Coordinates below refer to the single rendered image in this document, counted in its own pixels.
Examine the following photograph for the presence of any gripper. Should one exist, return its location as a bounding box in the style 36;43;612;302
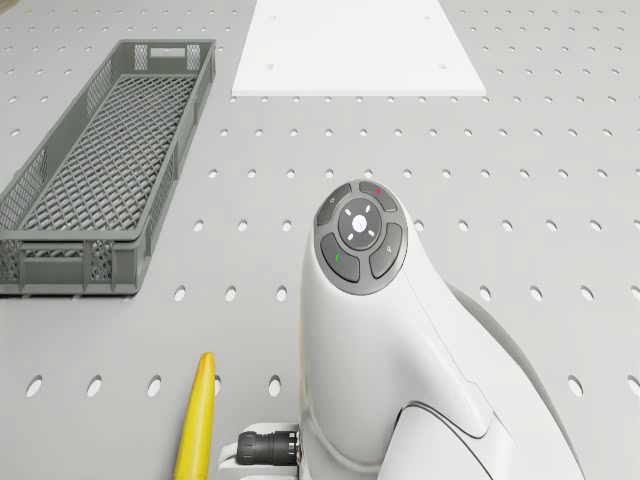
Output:
216;421;302;480

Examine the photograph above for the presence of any banana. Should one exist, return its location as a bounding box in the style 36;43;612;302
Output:
173;351;216;480

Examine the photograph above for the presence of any dark grey basket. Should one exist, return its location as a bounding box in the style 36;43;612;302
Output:
0;39;218;297

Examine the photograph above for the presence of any white board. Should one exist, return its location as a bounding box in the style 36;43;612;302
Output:
231;0;488;98

